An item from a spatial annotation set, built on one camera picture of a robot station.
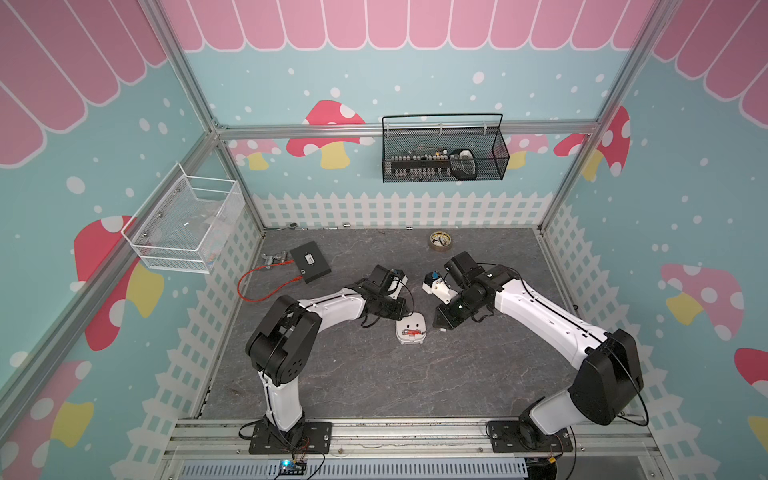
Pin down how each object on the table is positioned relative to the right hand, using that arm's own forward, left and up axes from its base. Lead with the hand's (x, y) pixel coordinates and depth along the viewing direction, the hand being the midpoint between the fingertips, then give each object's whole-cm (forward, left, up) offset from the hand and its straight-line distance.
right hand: (439, 320), depth 81 cm
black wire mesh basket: (+45, -2, +22) cm, 50 cm away
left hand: (+7, +9, -10) cm, 15 cm away
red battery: (+1, +7, -9) cm, 12 cm away
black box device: (+30, +43, -11) cm, 53 cm away
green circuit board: (-31, +38, -15) cm, 52 cm away
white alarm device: (+5, +6, -10) cm, 13 cm away
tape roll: (+40, -6, -12) cm, 42 cm away
